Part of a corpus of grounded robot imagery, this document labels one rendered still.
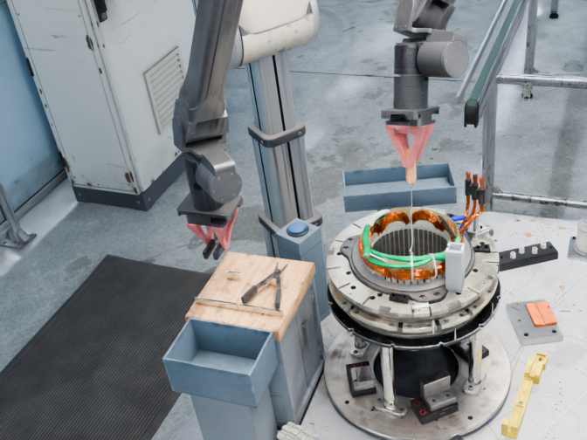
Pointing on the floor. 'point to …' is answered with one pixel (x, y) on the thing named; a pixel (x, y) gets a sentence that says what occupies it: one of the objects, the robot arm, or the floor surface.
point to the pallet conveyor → (482, 100)
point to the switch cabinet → (110, 90)
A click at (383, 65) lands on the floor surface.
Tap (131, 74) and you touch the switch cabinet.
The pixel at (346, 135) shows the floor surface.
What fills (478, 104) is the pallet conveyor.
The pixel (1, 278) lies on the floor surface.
